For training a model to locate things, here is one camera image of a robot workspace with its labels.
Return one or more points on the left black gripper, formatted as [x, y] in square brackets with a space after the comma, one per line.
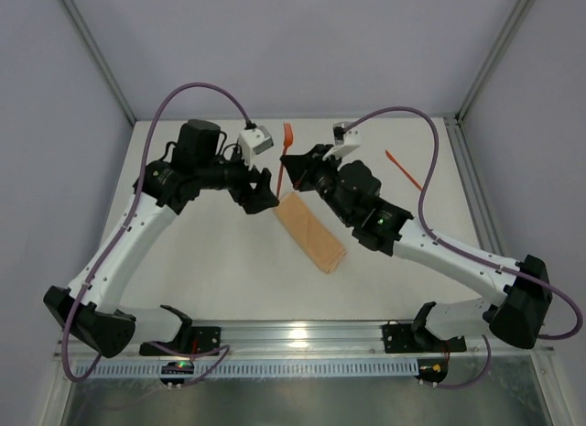
[247, 188]

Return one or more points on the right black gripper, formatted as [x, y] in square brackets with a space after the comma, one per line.
[309, 170]

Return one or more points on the peach cloth napkin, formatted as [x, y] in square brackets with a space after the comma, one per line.
[316, 241]

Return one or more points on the orange plastic knife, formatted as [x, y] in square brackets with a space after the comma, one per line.
[404, 171]

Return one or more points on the orange plastic fork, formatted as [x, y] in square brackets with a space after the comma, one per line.
[288, 140]

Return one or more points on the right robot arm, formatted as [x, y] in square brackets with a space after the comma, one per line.
[513, 299]

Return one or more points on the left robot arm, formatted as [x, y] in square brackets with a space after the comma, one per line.
[89, 307]

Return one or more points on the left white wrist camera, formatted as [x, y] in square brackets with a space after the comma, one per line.
[253, 142]

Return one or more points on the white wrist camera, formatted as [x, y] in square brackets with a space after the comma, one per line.
[346, 141]
[253, 142]

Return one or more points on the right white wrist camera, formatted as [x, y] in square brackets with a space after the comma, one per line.
[346, 141]

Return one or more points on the aluminium front rail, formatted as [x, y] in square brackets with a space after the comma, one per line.
[305, 339]

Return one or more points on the aluminium rail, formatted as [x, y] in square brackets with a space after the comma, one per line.
[488, 245]
[305, 339]

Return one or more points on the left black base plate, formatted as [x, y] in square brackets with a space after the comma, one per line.
[201, 341]

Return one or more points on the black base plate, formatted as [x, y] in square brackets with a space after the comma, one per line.
[398, 338]
[201, 341]

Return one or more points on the right side aluminium rail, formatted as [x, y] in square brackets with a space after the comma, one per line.
[488, 245]

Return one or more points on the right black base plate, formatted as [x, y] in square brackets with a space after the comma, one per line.
[398, 338]

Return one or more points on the perforated cable tray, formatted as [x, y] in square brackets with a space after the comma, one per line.
[258, 368]

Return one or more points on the left frame post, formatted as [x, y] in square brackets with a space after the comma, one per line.
[95, 54]

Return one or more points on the frame post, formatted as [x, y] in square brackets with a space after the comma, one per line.
[498, 49]
[95, 54]

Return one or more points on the right frame post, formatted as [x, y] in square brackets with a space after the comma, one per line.
[498, 49]

